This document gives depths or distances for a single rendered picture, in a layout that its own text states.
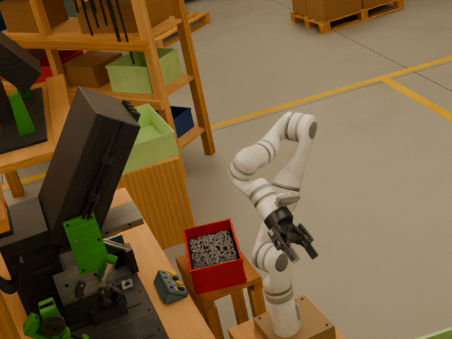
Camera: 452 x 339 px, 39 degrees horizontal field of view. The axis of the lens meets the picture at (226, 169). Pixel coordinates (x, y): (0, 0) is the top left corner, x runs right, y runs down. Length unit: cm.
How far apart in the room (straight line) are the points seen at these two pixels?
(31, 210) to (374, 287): 201
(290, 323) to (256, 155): 63
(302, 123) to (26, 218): 113
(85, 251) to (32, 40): 338
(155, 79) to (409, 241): 214
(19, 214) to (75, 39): 282
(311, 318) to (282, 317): 14
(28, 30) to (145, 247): 330
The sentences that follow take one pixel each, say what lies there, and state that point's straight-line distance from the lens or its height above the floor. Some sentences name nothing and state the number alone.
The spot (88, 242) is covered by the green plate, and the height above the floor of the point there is 117.
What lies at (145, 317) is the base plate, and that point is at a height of 90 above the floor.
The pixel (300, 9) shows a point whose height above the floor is 20.
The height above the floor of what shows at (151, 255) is 90.
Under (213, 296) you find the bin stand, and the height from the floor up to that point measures 80.
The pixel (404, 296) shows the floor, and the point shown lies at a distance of 368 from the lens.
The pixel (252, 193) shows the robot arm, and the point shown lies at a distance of 173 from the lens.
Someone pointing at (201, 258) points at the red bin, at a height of 87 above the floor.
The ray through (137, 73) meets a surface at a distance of 494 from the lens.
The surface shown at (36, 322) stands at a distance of 216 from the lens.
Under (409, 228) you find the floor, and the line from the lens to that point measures 419.
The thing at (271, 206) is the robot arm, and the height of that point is 149.
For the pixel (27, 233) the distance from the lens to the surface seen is 243.
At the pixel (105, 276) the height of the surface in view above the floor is 106.
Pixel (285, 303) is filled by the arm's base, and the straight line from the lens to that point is 210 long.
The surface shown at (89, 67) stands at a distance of 533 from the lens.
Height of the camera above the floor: 238
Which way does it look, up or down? 28 degrees down
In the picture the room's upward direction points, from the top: 12 degrees counter-clockwise
